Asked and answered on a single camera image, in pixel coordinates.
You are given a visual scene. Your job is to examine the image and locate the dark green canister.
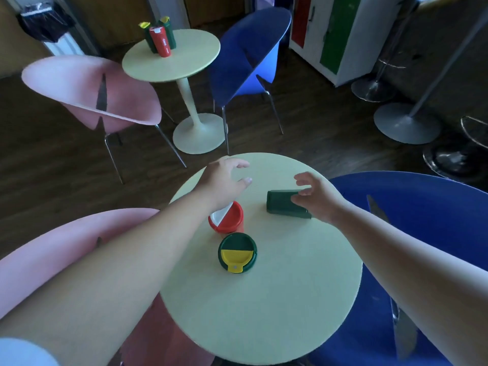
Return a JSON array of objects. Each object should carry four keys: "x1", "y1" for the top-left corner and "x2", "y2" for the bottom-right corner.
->
[{"x1": 266, "y1": 190, "x2": 313, "y2": 220}]

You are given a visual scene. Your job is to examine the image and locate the person's right forearm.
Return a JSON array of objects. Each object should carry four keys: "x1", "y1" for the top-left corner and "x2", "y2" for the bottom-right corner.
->
[{"x1": 330, "y1": 202, "x2": 488, "y2": 366}]

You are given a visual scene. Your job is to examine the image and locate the green canister with yellow lid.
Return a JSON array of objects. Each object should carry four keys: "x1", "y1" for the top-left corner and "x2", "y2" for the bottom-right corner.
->
[
  {"x1": 218, "y1": 232, "x2": 258, "y2": 274},
  {"x1": 158, "y1": 16, "x2": 177, "y2": 50},
  {"x1": 138, "y1": 21, "x2": 159, "y2": 54}
]

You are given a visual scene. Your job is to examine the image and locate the red canister with white lid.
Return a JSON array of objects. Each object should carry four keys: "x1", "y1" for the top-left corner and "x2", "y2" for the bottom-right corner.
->
[
  {"x1": 208, "y1": 201, "x2": 245, "y2": 235},
  {"x1": 149, "y1": 26, "x2": 172, "y2": 58}
]

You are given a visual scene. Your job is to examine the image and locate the person's left forearm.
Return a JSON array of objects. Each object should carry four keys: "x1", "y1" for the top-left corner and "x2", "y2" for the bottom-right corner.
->
[{"x1": 0, "y1": 185, "x2": 220, "y2": 366}]

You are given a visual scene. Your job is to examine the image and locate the chrome bar stool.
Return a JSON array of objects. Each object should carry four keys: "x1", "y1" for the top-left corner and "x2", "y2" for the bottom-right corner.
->
[
  {"x1": 350, "y1": 0, "x2": 422, "y2": 103},
  {"x1": 422, "y1": 116, "x2": 488, "y2": 183}
]

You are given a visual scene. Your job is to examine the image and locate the white sleeve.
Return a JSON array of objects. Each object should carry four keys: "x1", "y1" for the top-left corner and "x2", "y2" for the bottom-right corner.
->
[{"x1": 0, "y1": 337, "x2": 60, "y2": 366}]

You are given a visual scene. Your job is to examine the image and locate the grey pedestal table base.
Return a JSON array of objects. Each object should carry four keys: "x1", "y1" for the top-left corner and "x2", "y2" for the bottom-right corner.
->
[{"x1": 373, "y1": 7, "x2": 488, "y2": 145}]

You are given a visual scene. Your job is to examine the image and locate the white radiator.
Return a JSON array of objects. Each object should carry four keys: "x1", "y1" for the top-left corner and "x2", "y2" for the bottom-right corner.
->
[{"x1": 41, "y1": 33, "x2": 85, "y2": 57}]

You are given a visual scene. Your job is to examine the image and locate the round pale yellow pedestal table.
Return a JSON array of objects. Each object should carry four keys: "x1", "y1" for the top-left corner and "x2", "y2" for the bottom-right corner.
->
[{"x1": 121, "y1": 29, "x2": 226, "y2": 155}]

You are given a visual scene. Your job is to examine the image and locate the pink shell chair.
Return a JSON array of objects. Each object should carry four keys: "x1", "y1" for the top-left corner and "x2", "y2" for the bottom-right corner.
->
[
  {"x1": 21, "y1": 55, "x2": 188, "y2": 186},
  {"x1": 0, "y1": 207, "x2": 216, "y2": 366}
]

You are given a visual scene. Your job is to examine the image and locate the person's left hand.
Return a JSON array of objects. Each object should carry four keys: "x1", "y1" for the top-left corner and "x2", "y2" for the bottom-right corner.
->
[{"x1": 194, "y1": 158, "x2": 253, "y2": 211}]

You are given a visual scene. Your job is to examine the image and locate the white cabinet red green doors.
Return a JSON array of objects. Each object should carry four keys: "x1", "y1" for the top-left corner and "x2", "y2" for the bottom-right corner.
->
[{"x1": 288, "y1": 0, "x2": 405, "y2": 87}]

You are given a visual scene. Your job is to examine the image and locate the person's right hand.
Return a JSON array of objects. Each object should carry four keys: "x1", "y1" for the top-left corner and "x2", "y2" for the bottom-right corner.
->
[{"x1": 291, "y1": 171, "x2": 344, "y2": 225}]

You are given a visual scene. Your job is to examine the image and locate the blue shell chair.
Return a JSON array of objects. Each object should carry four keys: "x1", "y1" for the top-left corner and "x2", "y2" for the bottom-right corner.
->
[
  {"x1": 307, "y1": 171, "x2": 488, "y2": 366},
  {"x1": 208, "y1": 7, "x2": 293, "y2": 155}
]

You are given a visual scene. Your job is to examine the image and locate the bin with black bag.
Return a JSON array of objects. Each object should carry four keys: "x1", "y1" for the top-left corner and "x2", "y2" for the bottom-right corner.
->
[{"x1": 17, "y1": 1, "x2": 76, "y2": 44}]

